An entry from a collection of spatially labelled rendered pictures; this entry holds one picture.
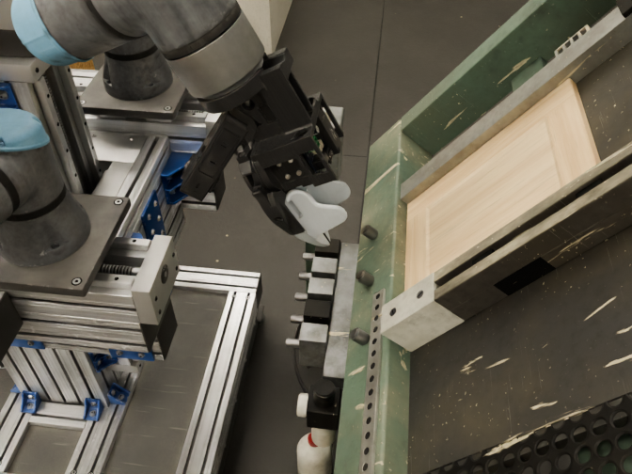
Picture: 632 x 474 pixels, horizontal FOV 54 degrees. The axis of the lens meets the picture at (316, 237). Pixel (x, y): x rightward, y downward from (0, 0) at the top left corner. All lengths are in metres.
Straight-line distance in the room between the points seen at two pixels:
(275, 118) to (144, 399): 1.42
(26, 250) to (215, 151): 0.56
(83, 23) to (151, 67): 0.88
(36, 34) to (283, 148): 0.23
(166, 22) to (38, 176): 0.55
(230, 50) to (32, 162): 0.54
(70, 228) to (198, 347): 0.95
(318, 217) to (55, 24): 0.28
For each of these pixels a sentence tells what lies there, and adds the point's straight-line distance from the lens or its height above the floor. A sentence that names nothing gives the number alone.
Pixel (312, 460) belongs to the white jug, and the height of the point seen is 0.15.
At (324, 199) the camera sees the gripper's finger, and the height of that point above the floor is 1.36.
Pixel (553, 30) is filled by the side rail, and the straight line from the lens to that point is 1.43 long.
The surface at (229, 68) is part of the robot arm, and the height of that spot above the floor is 1.53.
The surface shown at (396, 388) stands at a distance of 1.05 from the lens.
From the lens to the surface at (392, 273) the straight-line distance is 1.19.
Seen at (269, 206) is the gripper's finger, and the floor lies 1.39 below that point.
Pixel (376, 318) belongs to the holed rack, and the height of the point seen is 0.89.
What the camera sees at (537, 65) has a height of 1.12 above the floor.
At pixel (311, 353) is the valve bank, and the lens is 1.29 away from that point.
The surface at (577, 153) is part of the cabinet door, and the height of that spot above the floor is 1.20.
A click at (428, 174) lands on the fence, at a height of 0.97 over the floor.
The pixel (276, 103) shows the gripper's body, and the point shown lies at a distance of 0.54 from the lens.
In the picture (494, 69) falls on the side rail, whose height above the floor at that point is 1.09.
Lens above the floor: 1.78
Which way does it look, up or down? 45 degrees down
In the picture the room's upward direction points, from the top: straight up
